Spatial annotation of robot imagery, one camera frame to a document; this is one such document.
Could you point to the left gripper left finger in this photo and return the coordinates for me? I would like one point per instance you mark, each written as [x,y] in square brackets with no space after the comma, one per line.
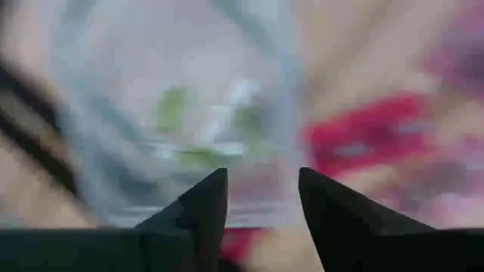
[204,215]

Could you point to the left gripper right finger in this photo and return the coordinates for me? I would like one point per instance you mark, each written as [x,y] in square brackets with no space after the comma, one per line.
[332,215]

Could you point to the red candy pack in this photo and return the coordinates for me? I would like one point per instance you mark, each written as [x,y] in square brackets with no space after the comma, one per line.
[363,136]
[238,243]

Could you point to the purple candy pack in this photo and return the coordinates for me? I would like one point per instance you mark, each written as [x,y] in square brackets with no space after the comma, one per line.
[461,56]
[453,204]

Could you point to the clear plastic container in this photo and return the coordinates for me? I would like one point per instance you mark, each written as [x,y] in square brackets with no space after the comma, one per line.
[132,75]

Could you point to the black table frame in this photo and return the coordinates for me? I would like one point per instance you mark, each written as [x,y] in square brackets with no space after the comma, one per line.
[38,153]

